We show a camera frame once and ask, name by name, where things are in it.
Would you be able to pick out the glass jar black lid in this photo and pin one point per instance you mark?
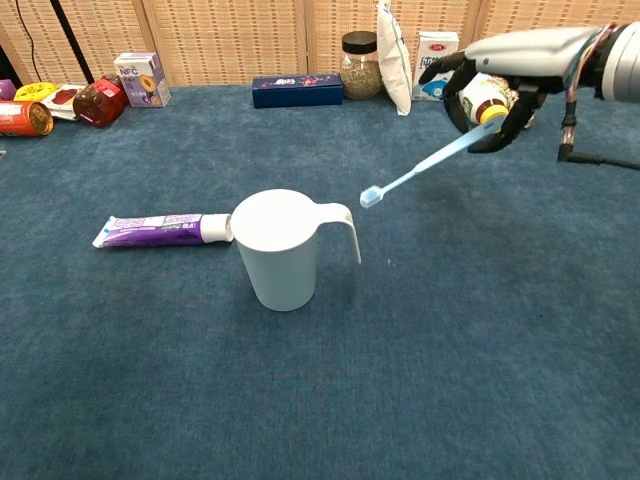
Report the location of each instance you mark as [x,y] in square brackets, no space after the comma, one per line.
[361,75]

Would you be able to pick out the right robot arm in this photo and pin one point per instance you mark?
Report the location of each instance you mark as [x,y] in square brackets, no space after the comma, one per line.
[622,62]

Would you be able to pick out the dark red juice bottle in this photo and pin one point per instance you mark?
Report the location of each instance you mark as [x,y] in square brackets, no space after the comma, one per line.
[100,102]

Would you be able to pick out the white packet red fruit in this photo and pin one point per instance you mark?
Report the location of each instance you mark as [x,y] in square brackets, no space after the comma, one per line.
[62,97]

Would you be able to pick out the navy blue rectangular box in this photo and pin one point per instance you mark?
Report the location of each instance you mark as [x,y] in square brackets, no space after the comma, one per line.
[295,92]

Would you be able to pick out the white bottle yellow cap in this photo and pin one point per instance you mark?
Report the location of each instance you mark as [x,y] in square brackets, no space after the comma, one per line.
[487,107]

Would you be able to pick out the blue table cloth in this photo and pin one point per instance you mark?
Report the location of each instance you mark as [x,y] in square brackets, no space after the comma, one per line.
[250,390]

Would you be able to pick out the bamboo folding screen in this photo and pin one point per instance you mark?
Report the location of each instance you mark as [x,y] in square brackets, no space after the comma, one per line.
[225,40]

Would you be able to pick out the small purple box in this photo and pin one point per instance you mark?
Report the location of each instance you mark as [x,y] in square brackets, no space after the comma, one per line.
[5,90]

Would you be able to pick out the light blue toothbrush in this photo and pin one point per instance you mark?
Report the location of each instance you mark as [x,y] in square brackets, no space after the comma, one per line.
[425,165]

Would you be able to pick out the white snack bag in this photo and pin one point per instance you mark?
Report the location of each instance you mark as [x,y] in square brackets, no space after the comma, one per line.
[394,65]

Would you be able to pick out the black tripod stand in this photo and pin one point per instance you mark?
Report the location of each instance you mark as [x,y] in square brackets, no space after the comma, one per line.
[70,35]

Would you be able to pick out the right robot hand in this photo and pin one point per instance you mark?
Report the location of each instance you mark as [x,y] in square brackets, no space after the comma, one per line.
[530,52]

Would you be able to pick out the white blue milk carton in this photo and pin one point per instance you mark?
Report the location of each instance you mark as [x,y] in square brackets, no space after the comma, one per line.
[432,50]

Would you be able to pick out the purple white toothpaste tube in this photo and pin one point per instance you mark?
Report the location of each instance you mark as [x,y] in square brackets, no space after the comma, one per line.
[150,232]

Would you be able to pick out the orange drink can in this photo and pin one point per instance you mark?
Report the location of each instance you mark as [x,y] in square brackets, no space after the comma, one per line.
[22,119]

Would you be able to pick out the purple NFC juice carton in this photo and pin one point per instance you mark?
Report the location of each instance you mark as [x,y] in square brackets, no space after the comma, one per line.
[142,80]

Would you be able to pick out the yellow round container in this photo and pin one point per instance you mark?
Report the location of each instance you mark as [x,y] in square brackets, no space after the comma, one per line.
[34,91]

